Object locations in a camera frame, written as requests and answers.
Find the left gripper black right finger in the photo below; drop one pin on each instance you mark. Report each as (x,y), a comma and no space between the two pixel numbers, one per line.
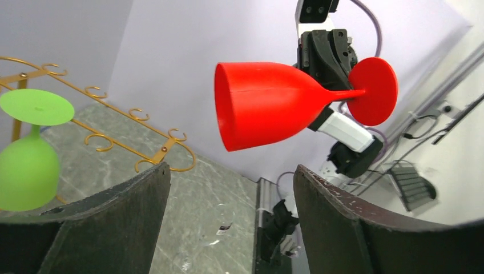
(343,233)

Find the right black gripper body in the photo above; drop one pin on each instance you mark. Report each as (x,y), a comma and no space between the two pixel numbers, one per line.
(304,61)

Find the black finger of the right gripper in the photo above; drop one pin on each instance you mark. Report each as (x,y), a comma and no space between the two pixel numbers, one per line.
(330,58)

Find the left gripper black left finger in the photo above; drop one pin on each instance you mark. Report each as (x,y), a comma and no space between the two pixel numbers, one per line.
(112,231)

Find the red plastic wine glass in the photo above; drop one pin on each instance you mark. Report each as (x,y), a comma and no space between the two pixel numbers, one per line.
(260,103)

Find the clear wine glass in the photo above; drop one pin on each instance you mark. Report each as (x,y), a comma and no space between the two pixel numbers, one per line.
(213,224)

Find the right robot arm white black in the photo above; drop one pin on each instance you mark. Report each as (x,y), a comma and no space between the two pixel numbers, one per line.
(355,148)

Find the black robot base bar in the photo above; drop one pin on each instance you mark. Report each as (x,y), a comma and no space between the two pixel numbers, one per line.
(273,226)

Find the green plastic wine glass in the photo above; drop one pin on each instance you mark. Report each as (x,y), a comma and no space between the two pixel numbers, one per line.
(30,167)

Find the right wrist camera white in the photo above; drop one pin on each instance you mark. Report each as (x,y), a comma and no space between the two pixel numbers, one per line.
(314,15)

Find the gold wire wine glass rack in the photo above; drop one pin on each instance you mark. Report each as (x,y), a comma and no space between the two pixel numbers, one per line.
(103,145)

